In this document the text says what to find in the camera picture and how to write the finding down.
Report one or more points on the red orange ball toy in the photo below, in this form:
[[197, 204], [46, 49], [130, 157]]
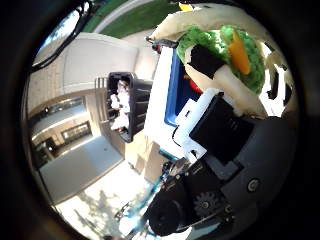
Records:
[[195, 87]]

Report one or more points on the plush burger toy green lettuce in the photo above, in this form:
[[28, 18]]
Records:
[[255, 63]]

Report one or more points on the black cart with white items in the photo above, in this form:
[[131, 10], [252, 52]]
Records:
[[138, 100]]

